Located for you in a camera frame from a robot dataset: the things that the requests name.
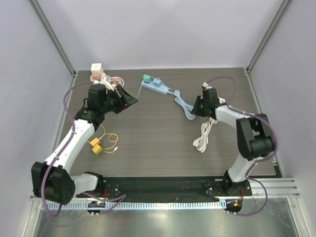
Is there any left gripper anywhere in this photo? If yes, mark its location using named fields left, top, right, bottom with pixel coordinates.
left=100, top=84, right=137, bottom=114

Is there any pink round socket base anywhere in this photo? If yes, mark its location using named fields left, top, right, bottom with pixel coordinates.
left=90, top=73, right=124, bottom=89

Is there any green plug adapter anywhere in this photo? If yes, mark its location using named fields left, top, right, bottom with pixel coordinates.
left=142, top=75, right=151, bottom=84

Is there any blue charger with white cable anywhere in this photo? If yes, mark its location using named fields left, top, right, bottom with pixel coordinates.
left=141, top=77, right=170, bottom=95

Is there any white power strip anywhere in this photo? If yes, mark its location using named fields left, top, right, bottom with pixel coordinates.
left=193, top=118, right=218, bottom=153

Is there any blue power strip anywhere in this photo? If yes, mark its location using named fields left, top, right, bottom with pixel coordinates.
left=140, top=79, right=198, bottom=121

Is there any yellow charger with cable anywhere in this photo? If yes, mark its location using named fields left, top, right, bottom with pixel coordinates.
left=87, top=125, right=119, bottom=154

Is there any yellow dual USB adapter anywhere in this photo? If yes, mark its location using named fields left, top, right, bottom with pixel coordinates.
left=92, top=144, right=104, bottom=156

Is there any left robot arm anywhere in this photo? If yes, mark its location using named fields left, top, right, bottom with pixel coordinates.
left=31, top=83, right=138, bottom=205

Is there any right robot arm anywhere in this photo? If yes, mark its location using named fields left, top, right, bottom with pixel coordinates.
left=191, top=83, right=277, bottom=196

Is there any white cube adapter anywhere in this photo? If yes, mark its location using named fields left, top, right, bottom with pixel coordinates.
left=90, top=63, right=104, bottom=75

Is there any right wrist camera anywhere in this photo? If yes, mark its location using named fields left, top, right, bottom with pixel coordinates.
left=202, top=82, right=212, bottom=89

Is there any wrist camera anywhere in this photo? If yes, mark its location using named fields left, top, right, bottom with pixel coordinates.
left=99, top=77, right=114, bottom=91
left=202, top=82, right=212, bottom=89

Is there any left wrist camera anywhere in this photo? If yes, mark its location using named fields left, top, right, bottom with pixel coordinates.
left=99, top=77, right=114, bottom=91

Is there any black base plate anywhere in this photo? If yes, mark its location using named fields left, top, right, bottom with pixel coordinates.
left=90, top=176, right=252, bottom=198

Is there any white cable duct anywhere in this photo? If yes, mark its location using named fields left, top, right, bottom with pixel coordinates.
left=62, top=200, right=227, bottom=210

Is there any aluminium frame rail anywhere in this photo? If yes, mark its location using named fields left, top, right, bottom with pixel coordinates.
left=29, top=179, right=301, bottom=200

